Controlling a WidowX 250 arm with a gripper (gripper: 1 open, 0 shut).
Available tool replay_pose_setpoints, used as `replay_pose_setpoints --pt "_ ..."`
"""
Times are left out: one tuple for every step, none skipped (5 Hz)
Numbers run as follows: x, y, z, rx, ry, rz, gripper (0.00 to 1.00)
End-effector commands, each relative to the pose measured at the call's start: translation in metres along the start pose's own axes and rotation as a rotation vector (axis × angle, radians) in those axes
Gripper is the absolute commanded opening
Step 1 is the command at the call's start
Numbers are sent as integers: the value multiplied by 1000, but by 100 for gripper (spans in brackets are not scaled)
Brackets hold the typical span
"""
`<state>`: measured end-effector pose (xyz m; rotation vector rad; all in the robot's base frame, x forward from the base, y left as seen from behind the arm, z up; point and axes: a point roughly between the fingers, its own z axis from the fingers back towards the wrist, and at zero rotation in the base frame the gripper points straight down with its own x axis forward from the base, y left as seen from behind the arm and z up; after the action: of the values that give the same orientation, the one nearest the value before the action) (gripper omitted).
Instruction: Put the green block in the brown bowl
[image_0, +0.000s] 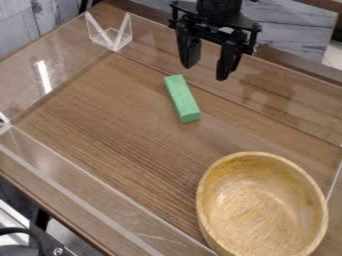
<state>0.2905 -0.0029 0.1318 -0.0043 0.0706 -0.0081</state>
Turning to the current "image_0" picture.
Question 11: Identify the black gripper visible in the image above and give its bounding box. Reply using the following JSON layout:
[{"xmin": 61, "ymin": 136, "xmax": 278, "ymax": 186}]
[{"xmin": 170, "ymin": 0, "xmax": 262, "ymax": 81}]

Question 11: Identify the green rectangular block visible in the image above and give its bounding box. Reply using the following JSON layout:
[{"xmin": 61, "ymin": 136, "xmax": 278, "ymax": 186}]
[{"xmin": 164, "ymin": 74, "xmax": 200, "ymax": 123}]

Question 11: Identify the brown wooden bowl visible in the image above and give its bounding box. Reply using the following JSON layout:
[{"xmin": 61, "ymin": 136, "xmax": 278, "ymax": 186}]
[{"xmin": 196, "ymin": 152, "xmax": 329, "ymax": 256}]

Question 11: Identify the clear acrylic tray wall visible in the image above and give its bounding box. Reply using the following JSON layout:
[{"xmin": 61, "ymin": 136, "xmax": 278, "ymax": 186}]
[{"xmin": 0, "ymin": 6, "xmax": 342, "ymax": 256}]

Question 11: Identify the black table leg bracket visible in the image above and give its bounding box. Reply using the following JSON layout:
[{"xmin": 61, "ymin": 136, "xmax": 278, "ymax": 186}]
[{"xmin": 29, "ymin": 209, "xmax": 77, "ymax": 256}]

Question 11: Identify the black cable bottom left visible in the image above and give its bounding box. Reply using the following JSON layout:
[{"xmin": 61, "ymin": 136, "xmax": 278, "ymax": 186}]
[{"xmin": 0, "ymin": 227, "xmax": 45, "ymax": 256}]

